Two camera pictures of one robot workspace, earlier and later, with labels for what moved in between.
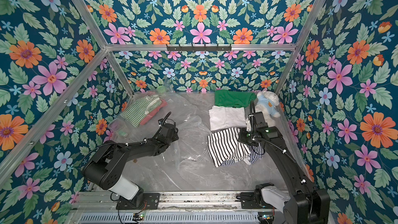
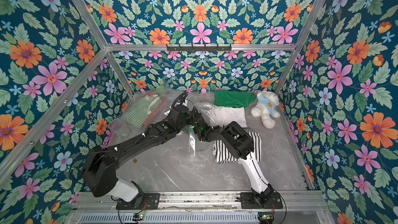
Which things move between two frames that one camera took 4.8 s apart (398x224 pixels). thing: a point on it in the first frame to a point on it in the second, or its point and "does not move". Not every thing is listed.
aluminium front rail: (169, 200) does not move
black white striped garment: (224, 148) does not move
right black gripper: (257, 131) to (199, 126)
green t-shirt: (233, 99) does not move
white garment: (222, 117) does not move
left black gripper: (175, 136) to (188, 114)
